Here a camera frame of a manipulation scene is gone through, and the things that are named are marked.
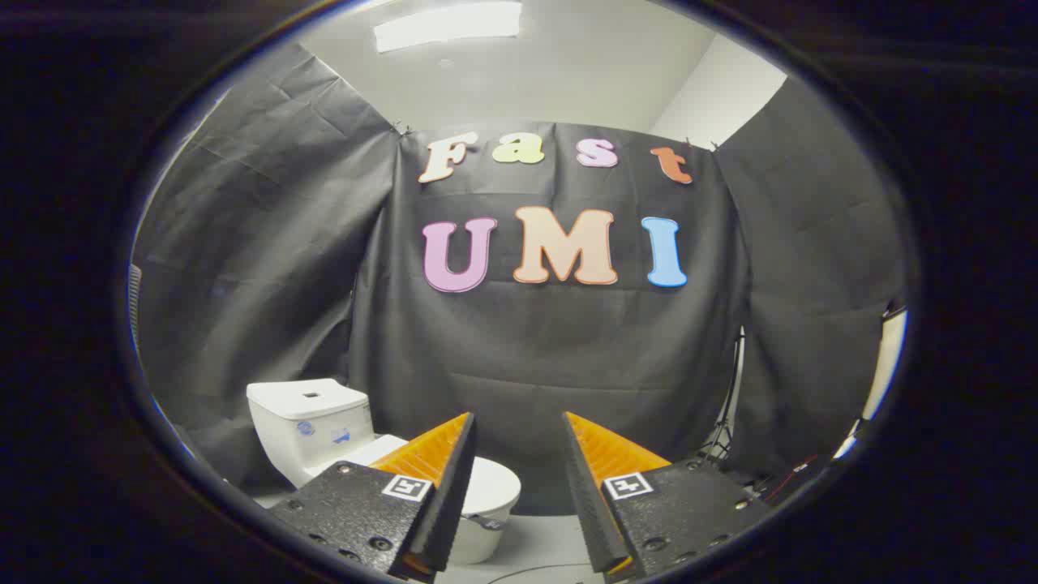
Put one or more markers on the ceiling light panel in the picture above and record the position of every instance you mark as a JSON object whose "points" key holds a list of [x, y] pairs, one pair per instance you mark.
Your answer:
{"points": [[446, 24]]}

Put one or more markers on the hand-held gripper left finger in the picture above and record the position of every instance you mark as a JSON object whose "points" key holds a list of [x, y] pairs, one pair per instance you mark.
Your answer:
{"points": [[450, 478]]}

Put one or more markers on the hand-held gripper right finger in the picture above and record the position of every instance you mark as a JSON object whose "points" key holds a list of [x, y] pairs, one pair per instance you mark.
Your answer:
{"points": [[585, 495]]}

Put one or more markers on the grey ribbed object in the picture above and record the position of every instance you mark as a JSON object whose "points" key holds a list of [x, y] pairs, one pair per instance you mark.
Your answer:
{"points": [[134, 304]]}

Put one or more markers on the white studio light panel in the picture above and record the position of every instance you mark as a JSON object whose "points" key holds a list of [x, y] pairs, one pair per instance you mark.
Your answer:
{"points": [[884, 365]]}

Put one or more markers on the black backdrop cloth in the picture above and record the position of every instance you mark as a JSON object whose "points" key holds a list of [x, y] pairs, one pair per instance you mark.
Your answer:
{"points": [[551, 357]]}

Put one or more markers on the white toilet lid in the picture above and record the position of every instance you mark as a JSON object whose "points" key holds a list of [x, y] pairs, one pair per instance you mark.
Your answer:
{"points": [[496, 485]]}

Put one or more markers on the white toilet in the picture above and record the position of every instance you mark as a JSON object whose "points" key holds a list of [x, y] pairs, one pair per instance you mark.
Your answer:
{"points": [[308, 422]]}

